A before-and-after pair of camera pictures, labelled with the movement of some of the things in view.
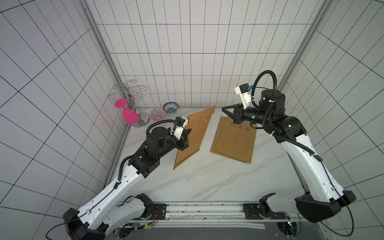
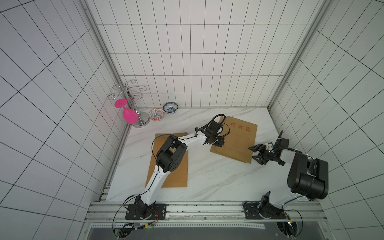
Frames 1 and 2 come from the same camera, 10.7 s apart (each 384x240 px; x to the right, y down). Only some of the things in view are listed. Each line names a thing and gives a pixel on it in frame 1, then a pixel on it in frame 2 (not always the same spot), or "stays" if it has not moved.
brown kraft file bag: [198, 123] → [171, 156]
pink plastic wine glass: [130, 116] stays
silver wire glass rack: [130, 90] stays
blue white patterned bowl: [170, 107] stays
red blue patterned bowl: [156, 114] stays
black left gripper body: [180, 144] → [214, 136]
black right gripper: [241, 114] → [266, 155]
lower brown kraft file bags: [234, 140] stays
